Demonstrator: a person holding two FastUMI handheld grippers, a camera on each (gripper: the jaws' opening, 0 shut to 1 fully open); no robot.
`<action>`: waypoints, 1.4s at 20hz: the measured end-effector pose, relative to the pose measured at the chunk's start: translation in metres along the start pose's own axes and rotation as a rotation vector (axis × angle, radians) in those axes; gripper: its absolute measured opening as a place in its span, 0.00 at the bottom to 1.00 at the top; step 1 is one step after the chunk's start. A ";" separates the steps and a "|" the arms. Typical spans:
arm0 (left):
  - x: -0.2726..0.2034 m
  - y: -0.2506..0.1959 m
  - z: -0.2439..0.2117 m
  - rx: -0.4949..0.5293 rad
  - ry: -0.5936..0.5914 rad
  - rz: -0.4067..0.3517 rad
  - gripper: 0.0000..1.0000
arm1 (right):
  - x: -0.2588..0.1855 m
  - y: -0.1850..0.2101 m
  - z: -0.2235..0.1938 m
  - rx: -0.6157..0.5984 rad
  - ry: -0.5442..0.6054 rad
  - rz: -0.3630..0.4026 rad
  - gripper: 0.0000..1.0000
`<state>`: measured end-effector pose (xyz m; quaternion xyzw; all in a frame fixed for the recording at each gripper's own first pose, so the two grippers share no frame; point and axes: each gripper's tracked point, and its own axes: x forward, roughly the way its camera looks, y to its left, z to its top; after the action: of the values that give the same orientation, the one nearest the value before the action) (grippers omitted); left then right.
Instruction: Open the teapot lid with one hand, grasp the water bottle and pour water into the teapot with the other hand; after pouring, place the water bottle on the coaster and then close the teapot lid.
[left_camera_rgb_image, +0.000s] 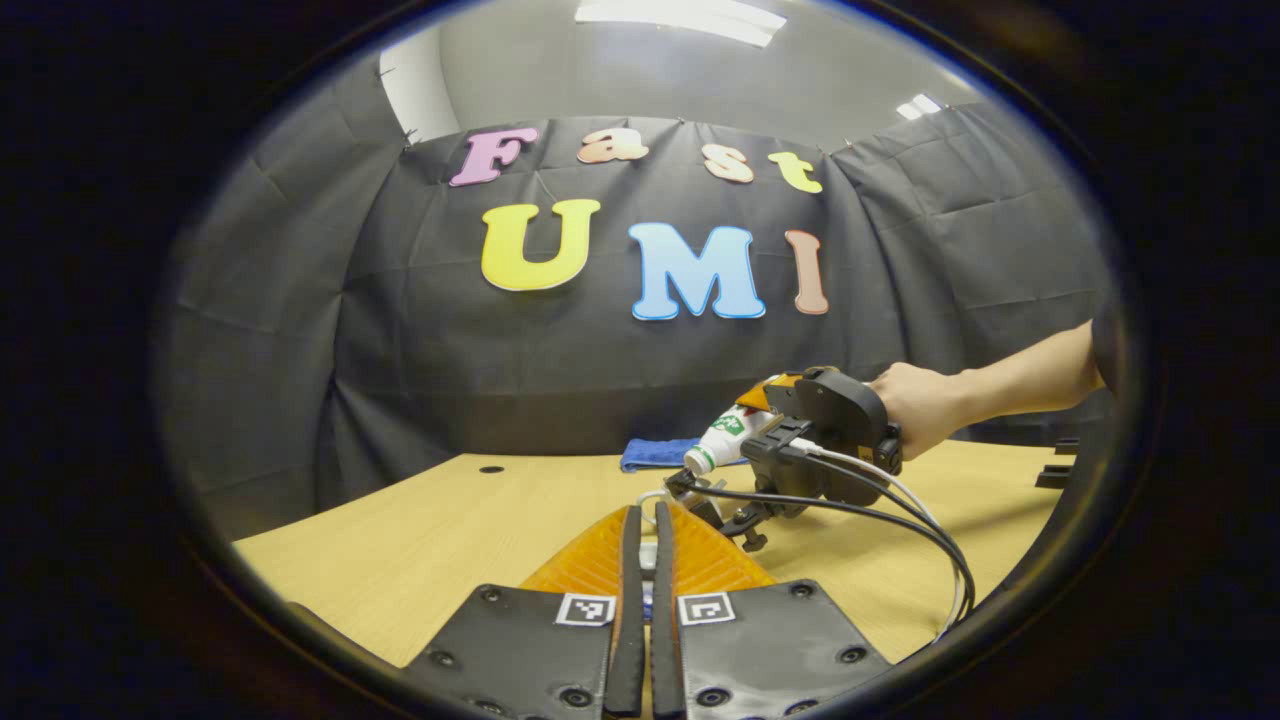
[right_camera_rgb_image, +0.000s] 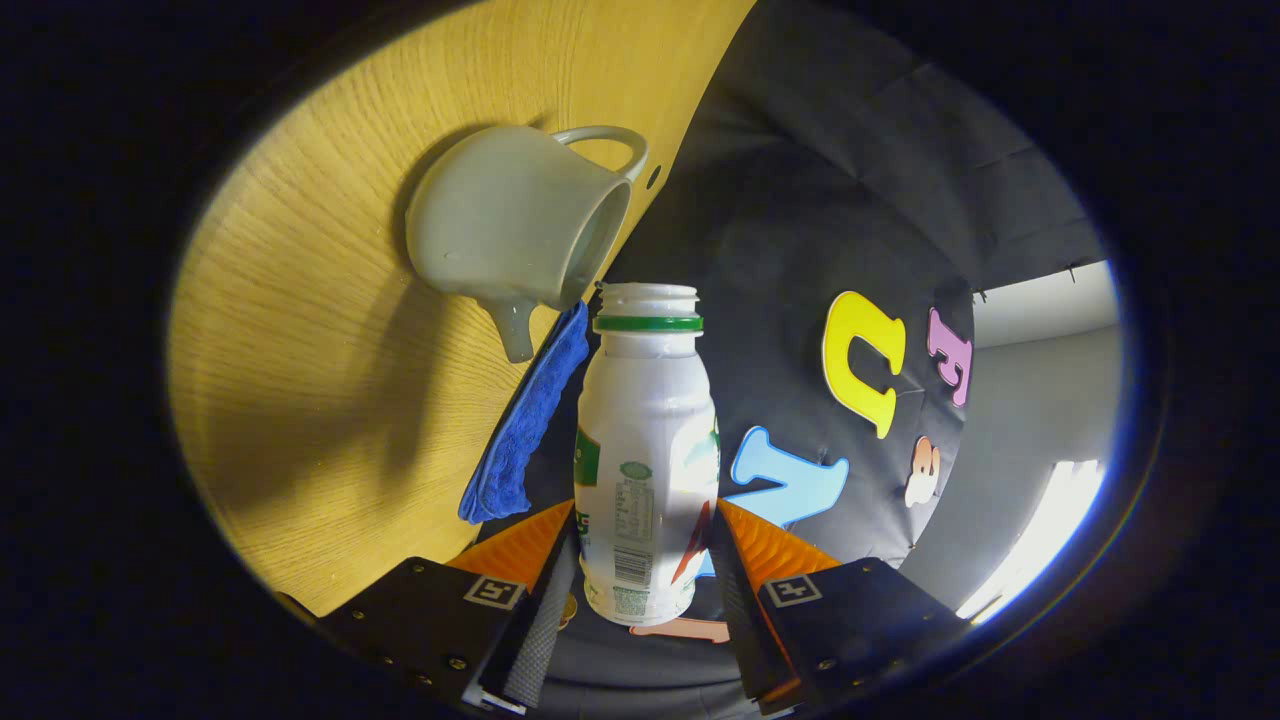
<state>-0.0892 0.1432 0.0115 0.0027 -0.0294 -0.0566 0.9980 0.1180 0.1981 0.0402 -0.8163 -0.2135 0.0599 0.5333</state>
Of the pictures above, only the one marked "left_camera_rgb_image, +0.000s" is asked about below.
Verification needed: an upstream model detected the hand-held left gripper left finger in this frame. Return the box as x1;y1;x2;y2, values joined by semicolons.
400;505;647;720

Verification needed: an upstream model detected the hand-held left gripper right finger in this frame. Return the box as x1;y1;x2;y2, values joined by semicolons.
650;502;894;720

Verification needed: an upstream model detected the white plastic water bottle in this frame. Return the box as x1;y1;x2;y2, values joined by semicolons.
684;402;776;477

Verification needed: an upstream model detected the blue towel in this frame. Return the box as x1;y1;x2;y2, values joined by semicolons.
620;437;701;474

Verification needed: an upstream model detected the black backdrop cloth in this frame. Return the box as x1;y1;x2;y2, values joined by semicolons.
160;50;1116;541

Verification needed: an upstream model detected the white cable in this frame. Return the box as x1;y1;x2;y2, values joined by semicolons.
795;445;969;637

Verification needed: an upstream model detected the black cable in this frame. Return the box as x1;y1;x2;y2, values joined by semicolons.
688;458;978;623

